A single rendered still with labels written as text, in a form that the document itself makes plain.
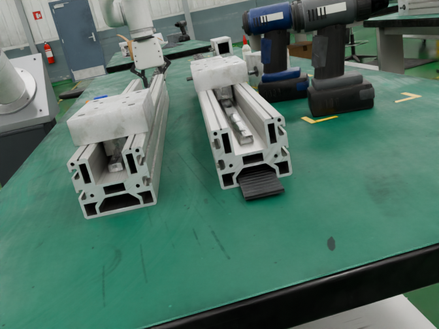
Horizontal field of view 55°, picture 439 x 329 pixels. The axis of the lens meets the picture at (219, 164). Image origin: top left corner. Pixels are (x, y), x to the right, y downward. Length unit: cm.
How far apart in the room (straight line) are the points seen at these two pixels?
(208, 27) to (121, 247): 1211
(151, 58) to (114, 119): 91
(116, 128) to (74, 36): 1184
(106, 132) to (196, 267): 28
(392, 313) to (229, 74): 73
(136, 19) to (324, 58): 81
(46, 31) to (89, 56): 124
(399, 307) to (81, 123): 92
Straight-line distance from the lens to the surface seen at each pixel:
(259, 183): 55
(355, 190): 53
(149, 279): 43
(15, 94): 155
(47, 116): 151
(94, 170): 59
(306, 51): 519
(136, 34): 151
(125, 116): 62
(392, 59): 304
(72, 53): 1248
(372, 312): 121
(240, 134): 61
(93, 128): 63
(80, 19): 1243
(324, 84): 84
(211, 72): 86
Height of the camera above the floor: 101
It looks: 19 degrees down
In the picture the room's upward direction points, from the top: 12 degrees counter-clockwise
